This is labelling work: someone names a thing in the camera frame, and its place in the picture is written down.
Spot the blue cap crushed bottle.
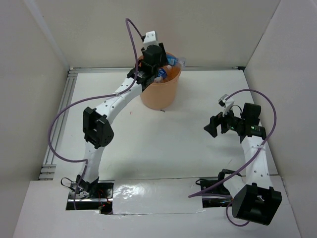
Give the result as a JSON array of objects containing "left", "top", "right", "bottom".
[{"left": 167, "top": 55, "right": 186, "bottom": 68}]

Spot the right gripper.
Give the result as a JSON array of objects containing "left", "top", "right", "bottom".
[{"left": 204, "top": 105, "right": 245, "bottom": 137}]

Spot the orange plastic bin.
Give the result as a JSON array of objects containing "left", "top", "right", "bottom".
[{"left": 140, "top": 66, "right": 182, "bottom": 110}]

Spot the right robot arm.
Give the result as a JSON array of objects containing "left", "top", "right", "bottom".
[{"left": 204, "top": 102, "right": 282, "bottom": 226}]

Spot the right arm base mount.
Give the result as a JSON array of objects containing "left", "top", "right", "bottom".
[{"left": 195, "top": 169, "right": 249, "bottom": 208}]

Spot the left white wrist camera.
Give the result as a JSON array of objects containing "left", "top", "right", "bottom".
[{"left": 142, "top": 31, "right": 159, "bottom": 50}]

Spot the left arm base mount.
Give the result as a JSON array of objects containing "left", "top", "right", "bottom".
[{"left": 60, "top": 177, "right": 114, "bottom": 215}]

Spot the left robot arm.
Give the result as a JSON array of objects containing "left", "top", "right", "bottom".
[{"left": 76, "top": 43, "right": 168, "bottom": 198}]

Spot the blue label clear bottle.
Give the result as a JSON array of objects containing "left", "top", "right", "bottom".
[{"left": 154, "top": 65, "right": 173, "bottom": 83}]

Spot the aluminium frame rail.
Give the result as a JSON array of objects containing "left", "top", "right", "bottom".
[{"left": 52, "top": 70, "right": 247, "bottom": 180}]

